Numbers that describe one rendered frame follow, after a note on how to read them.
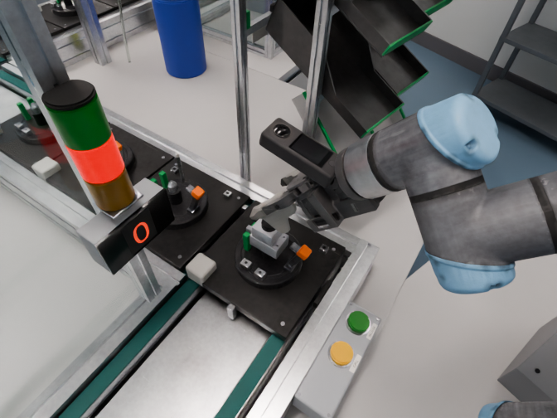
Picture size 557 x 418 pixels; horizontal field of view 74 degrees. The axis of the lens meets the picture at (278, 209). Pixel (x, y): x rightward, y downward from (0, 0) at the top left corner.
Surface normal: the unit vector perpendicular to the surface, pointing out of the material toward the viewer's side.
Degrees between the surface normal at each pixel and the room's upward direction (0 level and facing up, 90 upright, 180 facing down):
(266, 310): 0
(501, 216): 41
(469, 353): 0
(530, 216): 49
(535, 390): 90
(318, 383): 0
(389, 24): 25
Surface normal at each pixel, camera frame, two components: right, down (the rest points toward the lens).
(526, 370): -0.54, -0.12
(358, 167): -0.78, 0.19
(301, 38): -0.69, 0.54
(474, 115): 0.56, -0.21
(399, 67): 0.34, -0.36
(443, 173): -0.29, 0.06
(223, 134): 0.04, -0.65
